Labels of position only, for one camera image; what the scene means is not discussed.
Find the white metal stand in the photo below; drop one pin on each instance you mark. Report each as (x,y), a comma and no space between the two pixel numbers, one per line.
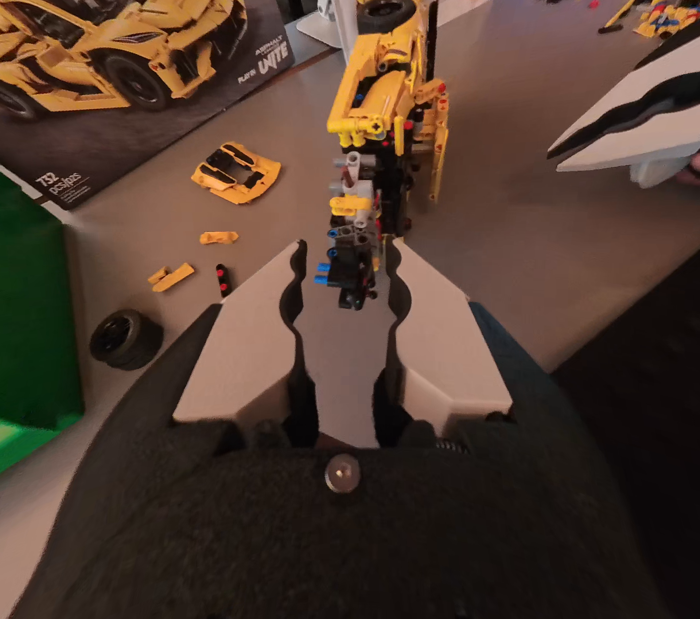
(320,29)

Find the green plastic bin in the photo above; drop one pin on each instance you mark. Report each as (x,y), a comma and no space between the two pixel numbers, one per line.
(38,329)

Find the black dimpled mat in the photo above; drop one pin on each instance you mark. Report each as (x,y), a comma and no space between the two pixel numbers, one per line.
(645,438)

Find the dark car set box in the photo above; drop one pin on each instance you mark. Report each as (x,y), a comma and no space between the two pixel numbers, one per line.
(82,154)

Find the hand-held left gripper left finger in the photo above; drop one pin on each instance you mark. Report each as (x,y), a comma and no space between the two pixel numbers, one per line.
(240,356)

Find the pile of small bricks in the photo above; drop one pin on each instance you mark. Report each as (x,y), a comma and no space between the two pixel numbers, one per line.
(667,15)

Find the black brick beam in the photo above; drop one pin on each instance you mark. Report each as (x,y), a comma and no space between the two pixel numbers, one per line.
(224,285)

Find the small yellow brick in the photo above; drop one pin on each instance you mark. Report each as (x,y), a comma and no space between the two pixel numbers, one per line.
(175,277)
(219,237)

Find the yellow toy brick car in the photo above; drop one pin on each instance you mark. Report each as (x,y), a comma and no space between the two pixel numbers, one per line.
(377,83)

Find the yellow brick car panel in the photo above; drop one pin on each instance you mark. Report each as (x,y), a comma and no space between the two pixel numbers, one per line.
(235,192)

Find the short yellow brick axle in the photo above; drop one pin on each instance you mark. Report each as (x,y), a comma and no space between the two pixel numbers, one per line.
(618,18)

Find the black grey brick assembly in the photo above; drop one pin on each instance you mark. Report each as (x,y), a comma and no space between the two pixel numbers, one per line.
(350,269)

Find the black toy tyre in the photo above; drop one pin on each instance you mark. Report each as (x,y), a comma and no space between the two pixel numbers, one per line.
(126,340)

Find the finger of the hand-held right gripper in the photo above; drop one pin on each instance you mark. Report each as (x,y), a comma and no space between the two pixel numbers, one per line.
(656,138)
(645,83)

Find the person's right hand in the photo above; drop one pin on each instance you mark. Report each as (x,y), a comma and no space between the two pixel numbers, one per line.
(693,171)

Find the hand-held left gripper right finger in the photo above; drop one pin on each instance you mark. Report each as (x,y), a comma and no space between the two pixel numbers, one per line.
(448,356)

